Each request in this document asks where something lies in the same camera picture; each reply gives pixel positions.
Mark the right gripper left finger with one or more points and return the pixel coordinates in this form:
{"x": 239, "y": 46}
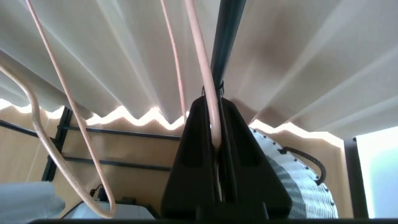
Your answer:
{"x": 192, "y": 174}

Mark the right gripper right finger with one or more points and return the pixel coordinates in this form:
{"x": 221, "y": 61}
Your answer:
{"x": 248, "y": 174}

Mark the pink clothes hanger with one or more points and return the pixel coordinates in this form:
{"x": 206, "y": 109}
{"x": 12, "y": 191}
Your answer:
{"x": 35, "y": 115}
{"x": 206, "y": 77}

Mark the pale grey shorts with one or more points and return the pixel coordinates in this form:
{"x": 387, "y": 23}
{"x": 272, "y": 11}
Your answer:
{"x": 25, "y": 202}

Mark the white laundry basket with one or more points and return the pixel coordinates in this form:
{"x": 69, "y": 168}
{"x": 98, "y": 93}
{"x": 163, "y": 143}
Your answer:
{"x": 298, "y": 186}

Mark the black clothes rack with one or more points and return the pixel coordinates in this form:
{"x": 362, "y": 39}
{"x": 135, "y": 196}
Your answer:
{"x": 227, "y": 37}

